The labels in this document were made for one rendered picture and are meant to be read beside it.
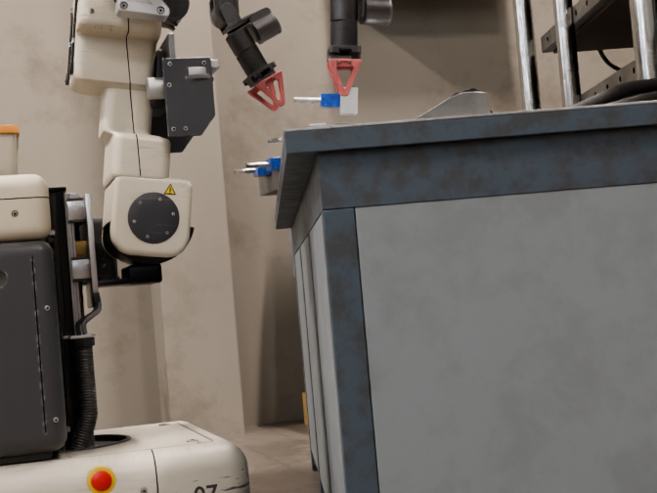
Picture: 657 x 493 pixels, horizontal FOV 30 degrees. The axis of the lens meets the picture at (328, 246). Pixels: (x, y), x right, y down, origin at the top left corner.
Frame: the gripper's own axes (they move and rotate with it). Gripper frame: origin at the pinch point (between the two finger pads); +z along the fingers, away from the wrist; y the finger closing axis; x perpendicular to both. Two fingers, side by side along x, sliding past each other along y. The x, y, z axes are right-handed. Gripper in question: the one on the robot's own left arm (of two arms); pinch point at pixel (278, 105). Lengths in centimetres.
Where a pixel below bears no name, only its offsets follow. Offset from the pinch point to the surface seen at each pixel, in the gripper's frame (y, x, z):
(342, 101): -40.6, 0.0, 7.1
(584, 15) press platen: 18, -94, 20
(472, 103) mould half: -45, -23, 21
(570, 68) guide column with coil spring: 29, -88, 31
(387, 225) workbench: -98, 25, 27
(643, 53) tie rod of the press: -43, -65, 31
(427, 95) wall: 250, -142, 24
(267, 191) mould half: 11.1, 10.0, 16.5
